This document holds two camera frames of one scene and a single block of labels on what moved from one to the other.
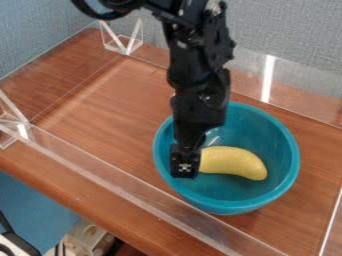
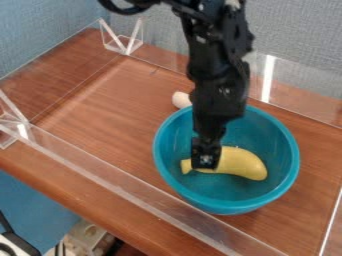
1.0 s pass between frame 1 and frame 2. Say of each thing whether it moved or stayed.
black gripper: moved
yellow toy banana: stayed
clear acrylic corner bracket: stayed
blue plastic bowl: stayed
